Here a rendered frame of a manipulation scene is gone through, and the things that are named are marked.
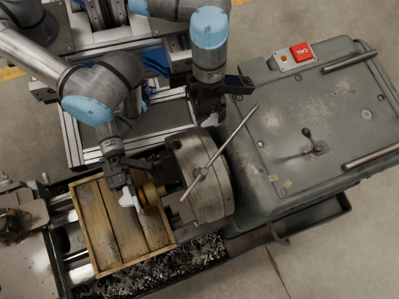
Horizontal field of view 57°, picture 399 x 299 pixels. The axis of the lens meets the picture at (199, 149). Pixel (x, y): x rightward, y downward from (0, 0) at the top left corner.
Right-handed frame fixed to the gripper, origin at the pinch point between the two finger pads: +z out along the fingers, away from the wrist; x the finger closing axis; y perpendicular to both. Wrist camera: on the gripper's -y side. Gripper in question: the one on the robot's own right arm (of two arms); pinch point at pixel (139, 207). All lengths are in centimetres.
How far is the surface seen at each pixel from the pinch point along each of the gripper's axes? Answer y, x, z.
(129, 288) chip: 17, -52, 22
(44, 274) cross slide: 36.0, -10.9, 7.8
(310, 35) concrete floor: -156, -108, -97
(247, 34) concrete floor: -111, -108, -113
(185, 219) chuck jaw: -12.3, 2.9, 9.0
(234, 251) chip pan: -32, -54, 24
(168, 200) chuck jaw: -9.3, 2.4, 1.5
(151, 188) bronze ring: -5.5, 4.1, -3.8
